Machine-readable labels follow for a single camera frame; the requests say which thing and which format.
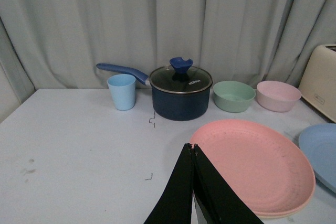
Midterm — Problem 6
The green bowl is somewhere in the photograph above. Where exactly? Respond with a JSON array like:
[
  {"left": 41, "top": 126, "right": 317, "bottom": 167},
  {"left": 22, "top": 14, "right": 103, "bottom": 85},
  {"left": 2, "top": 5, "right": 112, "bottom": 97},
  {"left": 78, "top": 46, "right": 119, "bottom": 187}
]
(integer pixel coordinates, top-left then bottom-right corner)
[{"left": 213, "top": 81, "right": 256, "bottom": 113}]

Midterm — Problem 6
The cream toaster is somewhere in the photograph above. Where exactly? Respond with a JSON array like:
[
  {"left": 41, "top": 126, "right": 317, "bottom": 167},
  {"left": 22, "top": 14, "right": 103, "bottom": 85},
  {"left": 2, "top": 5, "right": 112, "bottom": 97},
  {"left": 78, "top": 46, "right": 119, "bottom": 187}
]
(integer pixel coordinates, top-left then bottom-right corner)
[{"left": 299, "top": 45, "right": 335, "bottom": 122}]

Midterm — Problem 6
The light blue cup left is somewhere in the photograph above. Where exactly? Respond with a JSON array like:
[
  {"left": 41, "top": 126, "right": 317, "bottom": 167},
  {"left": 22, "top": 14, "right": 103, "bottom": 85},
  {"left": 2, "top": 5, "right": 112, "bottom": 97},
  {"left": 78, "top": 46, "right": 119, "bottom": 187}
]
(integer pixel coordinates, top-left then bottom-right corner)
[{"left": 107, "top": 74, "right": 136, "bottom": 111}]

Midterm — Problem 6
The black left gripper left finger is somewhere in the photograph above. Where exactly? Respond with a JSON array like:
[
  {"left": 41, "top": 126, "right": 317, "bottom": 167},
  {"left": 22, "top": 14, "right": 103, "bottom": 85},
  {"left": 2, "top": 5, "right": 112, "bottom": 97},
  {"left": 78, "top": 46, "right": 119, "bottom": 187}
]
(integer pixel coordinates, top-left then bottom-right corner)
[{"left": 145, "top": 144, "right": 194, "bottom": 223}]

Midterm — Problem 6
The blue plate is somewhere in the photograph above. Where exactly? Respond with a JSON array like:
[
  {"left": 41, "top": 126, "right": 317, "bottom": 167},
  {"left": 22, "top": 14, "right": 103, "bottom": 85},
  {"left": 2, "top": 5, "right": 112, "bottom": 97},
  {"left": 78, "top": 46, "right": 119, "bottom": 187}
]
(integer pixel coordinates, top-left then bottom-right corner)
[{"left": 298, "top": 123, "right": 335, "bottom": 192}]

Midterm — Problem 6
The dark blue saucepan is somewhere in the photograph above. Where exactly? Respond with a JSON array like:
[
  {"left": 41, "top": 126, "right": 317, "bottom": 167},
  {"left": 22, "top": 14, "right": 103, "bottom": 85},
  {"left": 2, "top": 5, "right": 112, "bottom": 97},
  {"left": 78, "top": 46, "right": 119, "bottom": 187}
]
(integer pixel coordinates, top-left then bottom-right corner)
[{"left": 96, "top": 63, "right": 211, "bottom": 121}]

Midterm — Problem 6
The grey curtain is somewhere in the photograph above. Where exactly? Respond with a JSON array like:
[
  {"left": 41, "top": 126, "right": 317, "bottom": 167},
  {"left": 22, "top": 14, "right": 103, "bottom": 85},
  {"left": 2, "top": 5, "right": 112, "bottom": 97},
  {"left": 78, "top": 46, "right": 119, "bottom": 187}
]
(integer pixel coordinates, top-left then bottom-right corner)
[{"left": 1, "top": 0, "right": 335, "bottom": 119}]

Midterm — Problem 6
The glass pot lid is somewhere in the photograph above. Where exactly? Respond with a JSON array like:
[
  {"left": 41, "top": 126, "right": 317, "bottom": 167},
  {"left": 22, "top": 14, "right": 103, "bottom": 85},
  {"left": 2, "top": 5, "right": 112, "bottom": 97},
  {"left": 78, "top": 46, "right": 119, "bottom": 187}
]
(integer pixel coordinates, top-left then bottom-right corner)
[{"left": 149, "top": 57, "right": 213, "bottom": 94}]

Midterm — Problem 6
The pink bowl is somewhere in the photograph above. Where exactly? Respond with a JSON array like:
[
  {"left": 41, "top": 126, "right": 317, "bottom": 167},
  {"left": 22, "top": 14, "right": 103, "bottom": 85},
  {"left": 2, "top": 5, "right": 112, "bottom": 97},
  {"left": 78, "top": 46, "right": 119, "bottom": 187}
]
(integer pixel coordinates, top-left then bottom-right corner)
[{"left": 257, "top": 81, "right": 301, "bottom": 112}]

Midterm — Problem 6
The pink plate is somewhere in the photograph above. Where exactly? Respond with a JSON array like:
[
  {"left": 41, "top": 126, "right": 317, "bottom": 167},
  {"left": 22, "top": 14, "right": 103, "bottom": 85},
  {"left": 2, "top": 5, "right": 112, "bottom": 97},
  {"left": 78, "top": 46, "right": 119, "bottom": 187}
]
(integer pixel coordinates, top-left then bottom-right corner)
[{"left": 190, "top": 120, "right": 316, "bottom": 211}]

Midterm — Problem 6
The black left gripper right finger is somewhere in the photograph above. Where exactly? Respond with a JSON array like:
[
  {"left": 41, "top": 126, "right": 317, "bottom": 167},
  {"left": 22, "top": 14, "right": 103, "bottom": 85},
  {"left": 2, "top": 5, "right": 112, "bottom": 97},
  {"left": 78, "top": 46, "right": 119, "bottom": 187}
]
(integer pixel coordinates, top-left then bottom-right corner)
[{"left": 193, "top": 144, "right": 262, "bottom": 223}]

